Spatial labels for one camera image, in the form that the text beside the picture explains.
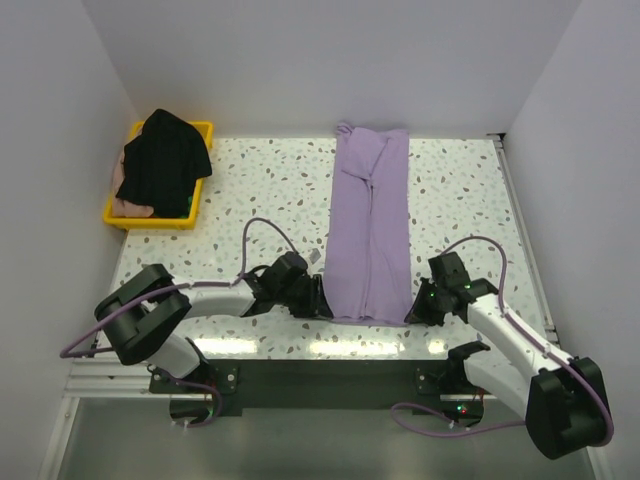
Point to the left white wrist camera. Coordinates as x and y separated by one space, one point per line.
314 257

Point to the aluminium frame rail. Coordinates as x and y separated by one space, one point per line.
105 377

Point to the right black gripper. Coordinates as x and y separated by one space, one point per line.
418 313

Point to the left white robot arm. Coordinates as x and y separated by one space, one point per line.
140 318

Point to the yellow plastic bin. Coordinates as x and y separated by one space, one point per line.
188 222

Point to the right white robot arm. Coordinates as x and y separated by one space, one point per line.
561 398

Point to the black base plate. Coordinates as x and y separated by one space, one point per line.
340 385

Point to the pink t shirt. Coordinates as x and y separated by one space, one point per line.
123 208

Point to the purple t shirt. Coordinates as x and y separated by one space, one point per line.
367 276

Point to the black t shirt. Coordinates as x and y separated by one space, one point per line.
162 165

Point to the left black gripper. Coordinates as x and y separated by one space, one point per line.
315 305

